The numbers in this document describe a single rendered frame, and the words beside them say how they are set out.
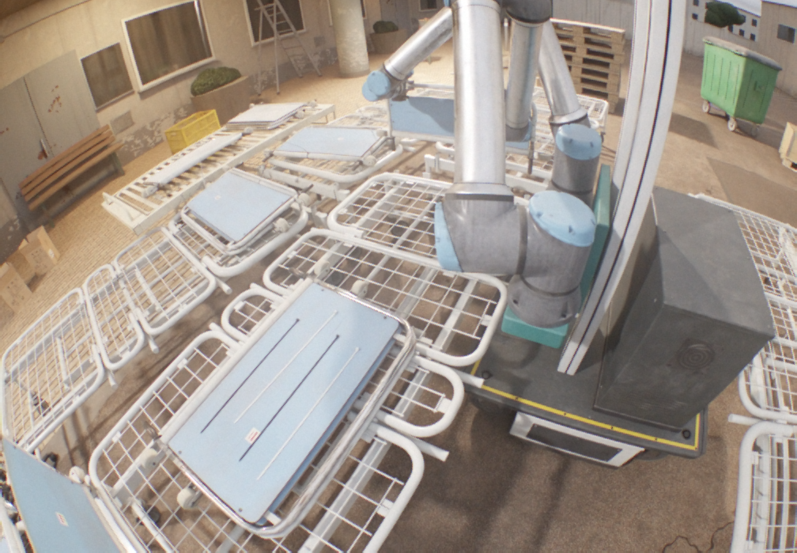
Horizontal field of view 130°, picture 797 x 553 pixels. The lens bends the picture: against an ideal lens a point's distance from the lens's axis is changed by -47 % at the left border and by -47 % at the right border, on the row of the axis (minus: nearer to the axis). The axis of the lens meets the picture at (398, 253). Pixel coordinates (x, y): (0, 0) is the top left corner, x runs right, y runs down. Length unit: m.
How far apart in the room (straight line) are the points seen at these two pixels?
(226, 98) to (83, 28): 2.93
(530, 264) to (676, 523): 1.27
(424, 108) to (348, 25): 5.61
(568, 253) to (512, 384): 0.60
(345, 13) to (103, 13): 4.40
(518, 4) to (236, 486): 1.31
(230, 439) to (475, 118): 0.95
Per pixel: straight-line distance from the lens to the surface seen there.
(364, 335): 1.01
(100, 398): 2.36
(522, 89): 1.10
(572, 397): 1.22
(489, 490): 1.39
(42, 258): 4.50
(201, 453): 1.00
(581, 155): 1.11
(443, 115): 1.67
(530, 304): 0.81
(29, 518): 0.97
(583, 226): 0.70
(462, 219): 0.69
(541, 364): 1.25
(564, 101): 1.26
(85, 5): 6.84
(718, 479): 1.81
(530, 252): 0.70
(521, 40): 0.99
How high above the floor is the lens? 1.35
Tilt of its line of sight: 40 degrees down
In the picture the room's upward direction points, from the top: 7 degrees counter-clockwise
